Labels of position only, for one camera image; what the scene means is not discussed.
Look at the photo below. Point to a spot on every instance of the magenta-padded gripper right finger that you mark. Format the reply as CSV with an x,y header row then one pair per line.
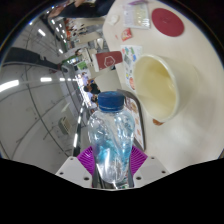
x,y
139,160

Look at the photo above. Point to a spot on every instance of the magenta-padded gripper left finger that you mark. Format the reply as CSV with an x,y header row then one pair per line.
x,y
85,160

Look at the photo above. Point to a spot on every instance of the clear blue-capped water bottle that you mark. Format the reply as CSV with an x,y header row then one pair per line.
x,y
111,140

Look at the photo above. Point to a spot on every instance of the ceiling air conditioner unit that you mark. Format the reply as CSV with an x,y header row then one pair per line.
x,y
65,125

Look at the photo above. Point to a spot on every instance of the ceiling lights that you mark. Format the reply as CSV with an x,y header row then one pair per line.
x,y
45,79

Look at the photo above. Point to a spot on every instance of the red paper cup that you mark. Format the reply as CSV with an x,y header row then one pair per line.
x,y
108,60

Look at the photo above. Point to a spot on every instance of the red snack packet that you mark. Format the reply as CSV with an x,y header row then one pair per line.
x,y
126,34

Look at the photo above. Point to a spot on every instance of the flat round red coaster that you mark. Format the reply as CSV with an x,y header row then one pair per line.
x,y
167,22

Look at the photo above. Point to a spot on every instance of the crumpled white tissue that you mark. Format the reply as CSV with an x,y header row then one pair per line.
x,y
112,19

